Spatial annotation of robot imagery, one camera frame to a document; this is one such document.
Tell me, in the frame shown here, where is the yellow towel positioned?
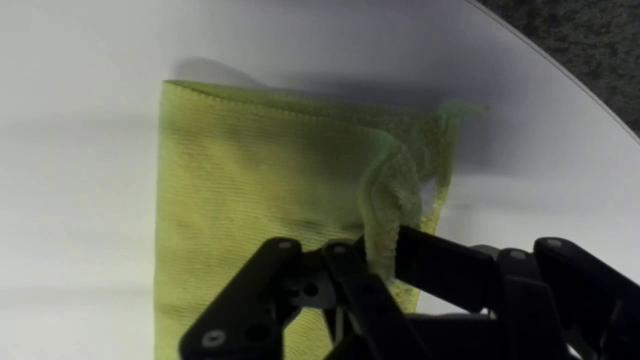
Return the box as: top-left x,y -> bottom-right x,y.
153,79 -> 482,360

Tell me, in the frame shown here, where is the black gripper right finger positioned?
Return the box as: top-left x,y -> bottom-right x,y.
397,227 -> 640,360

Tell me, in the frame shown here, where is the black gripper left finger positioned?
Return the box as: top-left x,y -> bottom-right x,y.
178,236 -> 429,360

